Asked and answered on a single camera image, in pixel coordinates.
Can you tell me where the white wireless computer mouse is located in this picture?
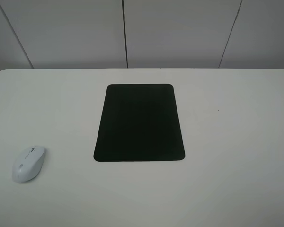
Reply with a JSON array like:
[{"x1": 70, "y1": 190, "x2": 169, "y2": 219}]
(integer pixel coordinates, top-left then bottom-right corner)
[{"x1": 12, "y1": 146, "x2": 46, "y2": 183}]

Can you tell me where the black rectangular mouse pad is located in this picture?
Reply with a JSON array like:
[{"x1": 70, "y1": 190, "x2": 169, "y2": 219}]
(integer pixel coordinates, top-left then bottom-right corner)
[{"x1": 93, "y1": 84, "x2": 185, "y2": 162}]

